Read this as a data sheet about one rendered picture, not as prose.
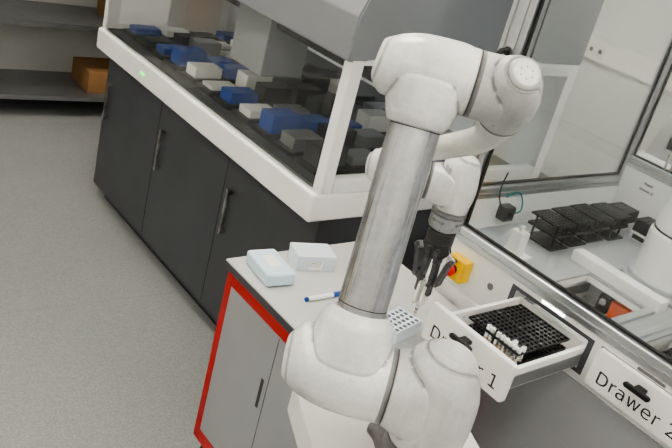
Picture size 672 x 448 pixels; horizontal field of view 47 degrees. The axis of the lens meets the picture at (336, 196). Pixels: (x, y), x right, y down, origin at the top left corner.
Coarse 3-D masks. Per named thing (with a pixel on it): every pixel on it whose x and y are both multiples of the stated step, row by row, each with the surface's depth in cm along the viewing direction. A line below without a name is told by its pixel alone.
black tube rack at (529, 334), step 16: (496, 320) 209; (512, 320) 211; (528, 320) 213; (544, 320) 216; (512, 336) 203; (528, 336) 206; (544, 336) 208; (560, 336) 210; (528, 352) 199; (544, 352) 206
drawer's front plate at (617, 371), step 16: (608, 352) 202; (592, 368) 205; (608, 368) 201; (624, 368) 198; (592, 384) 205; (608, 384) 202; (640, 384) 195; (624, 400) 198; (640, 400) 195; (656, 400) 192; (640, 416) 195; (656, 432) 192
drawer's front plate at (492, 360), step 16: (432, 304) 204; (432, 320) 205; (448, 320) 200; (448, 336) 200; (480, 336) 194; (480, 352) 192; (496, 352) 189; (496, 368) 189; (512, 368) 185; (480, 384) 193; (496, 384) 189; (496, 400) 190
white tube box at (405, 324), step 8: (392, 312) 221; (400, 312) 222; (408, 312) 223; (392, 320) 217; (400, 320) 218; (408, 320) 219; (416, 320) 221; (400, 328) 215; (408, 328) 215; (416, 328) 219; (400, 336) 213; (408, 336) 217
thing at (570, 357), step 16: (496, 304) 219; (512, 304) 224; (528, 304) 224; (464, 320) 212; (576, 336) 213; (560, 352) 203; (576, 352) 207; (528, 368) 194; (544, 368) 199; (560, 368) 205; (512, 384) 192
